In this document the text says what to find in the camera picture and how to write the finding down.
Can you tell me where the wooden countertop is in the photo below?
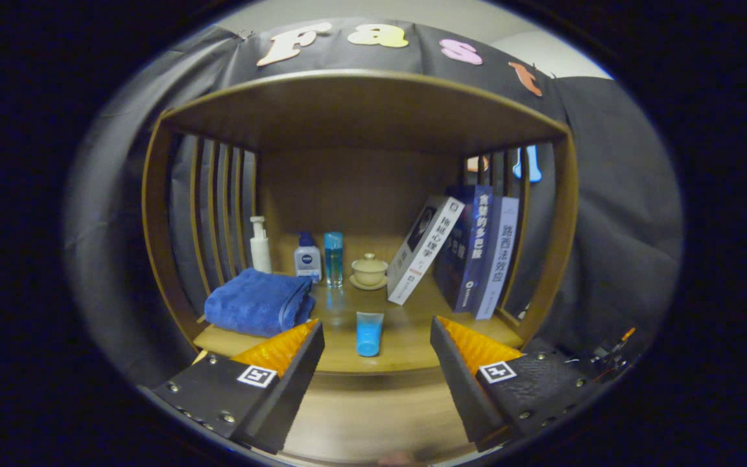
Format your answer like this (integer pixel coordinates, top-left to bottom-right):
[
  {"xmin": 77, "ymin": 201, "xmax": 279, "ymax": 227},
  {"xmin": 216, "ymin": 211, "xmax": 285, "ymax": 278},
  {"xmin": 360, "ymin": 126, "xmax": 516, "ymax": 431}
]
[{"xmin": 193, "ymin": 233, "xmax": 525, "ymax": 376}]

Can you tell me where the white bottle with blue cap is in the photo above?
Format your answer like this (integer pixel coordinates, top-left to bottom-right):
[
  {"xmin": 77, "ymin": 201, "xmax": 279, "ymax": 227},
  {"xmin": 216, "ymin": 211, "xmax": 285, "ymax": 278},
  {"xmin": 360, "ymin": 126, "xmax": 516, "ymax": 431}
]
[{"xmin": 294, "ymin": 232, "xmax": 323, "ymax": 283}]

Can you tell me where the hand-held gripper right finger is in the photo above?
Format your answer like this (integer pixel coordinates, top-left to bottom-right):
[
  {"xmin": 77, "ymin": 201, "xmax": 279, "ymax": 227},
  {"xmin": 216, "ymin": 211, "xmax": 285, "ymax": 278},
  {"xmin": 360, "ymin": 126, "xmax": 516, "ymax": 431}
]
[{"xmin": 430, "ymin": 317, "xmax": 601, "ymax": 453}]

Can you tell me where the pale lavender book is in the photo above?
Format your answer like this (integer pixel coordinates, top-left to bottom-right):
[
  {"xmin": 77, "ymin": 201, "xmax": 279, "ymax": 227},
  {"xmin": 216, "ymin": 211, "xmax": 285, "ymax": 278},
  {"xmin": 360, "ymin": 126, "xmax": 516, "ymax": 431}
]
[{"xmin": 474, "ymin": 196, "xmax": 520, "ymax": 320}]

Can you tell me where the blue folded towel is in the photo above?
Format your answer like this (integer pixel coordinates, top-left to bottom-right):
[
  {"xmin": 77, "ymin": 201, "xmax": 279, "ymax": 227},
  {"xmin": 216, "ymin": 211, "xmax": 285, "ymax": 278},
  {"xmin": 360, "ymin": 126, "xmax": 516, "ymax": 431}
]
[{"xmin": 204, "ymin": 268, "xmax": 317, "ymax": 338}]

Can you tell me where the white pump bottle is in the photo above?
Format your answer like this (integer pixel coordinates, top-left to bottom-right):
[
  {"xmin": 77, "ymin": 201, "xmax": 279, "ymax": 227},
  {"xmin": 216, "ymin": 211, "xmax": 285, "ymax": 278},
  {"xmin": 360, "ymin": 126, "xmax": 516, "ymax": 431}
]
[{"xmin": 249, "ymin": 216, "xmax": 273, "ymax": 274}]

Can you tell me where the wooden cabinet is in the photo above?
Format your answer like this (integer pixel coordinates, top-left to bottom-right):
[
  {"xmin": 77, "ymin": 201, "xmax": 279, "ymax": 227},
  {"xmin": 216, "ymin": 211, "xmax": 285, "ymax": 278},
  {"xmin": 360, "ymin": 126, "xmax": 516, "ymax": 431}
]
[{"xmin": 142, "ymin": 69, "xmax": 580, "ymax": 377}]

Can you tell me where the wooden drawer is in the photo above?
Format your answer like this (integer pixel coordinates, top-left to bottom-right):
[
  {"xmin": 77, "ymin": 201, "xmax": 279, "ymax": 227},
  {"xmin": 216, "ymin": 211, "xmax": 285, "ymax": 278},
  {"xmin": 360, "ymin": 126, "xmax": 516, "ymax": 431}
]
[{"xmin": 192, "ymin": 350, "xmax": 478, "ymax": 464}]

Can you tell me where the black device with orange tip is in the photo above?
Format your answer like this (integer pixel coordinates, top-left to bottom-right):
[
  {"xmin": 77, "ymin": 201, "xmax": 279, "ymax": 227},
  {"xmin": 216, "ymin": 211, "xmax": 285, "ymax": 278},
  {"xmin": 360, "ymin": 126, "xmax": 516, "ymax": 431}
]
[{"xmin": 591, "ymin": 326, "xmax": 637, "ymax": 370}]

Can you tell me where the beige lidded teacup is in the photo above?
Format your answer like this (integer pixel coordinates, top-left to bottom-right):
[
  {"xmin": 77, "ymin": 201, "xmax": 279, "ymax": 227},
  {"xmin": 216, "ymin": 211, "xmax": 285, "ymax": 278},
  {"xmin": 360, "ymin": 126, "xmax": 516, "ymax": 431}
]
[{"xmin": 349, "ymin": 253, "xmax": 389, "ymax": 291}]

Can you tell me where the blue and white tube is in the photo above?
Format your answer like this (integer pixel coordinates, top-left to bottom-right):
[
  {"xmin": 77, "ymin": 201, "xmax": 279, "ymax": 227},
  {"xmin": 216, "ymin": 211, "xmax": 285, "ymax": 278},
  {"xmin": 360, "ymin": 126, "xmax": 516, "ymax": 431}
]
[{"xmin": 355, "ymin": 311, "xmax": 385, "ymax": 357}]

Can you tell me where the white book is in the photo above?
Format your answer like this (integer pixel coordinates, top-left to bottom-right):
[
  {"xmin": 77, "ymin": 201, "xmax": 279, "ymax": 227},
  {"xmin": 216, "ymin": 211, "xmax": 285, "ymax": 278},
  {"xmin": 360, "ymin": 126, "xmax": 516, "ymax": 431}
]
[{"xmin": 387, "ymin": 197, "xmax": 466, "ymax": 305}]

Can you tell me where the dark blue book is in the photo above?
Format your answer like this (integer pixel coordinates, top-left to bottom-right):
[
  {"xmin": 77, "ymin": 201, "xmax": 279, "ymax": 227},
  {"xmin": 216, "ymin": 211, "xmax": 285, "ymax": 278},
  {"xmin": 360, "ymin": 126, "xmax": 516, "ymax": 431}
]
[{"xmin": 433, "ymin": 185, "xmax": 495, "ymax": 313}]

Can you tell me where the clear blue bottle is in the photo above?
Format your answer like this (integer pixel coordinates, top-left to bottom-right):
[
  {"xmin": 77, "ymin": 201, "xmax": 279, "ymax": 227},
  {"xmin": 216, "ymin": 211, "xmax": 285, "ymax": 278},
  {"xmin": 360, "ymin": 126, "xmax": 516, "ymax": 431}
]
[{"xmin": 323, "ymin": 232, "xmax": 344, "ymax": 289}]

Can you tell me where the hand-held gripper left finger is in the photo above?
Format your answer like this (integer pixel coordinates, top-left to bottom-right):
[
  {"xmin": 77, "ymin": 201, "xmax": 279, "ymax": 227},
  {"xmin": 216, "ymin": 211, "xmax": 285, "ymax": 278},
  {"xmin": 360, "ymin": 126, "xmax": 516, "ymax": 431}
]
[{"xmin": 137, "ymin": 320, "xmax": 326, "ymax": 456}]

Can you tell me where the black backdrop cloth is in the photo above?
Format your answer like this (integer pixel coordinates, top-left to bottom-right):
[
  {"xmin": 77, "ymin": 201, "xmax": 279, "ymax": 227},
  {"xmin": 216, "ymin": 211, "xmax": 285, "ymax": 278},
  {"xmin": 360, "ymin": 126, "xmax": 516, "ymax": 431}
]
[{"xmin": 62, "ymin": 18, "xmax": 684, "ymax": 390}]

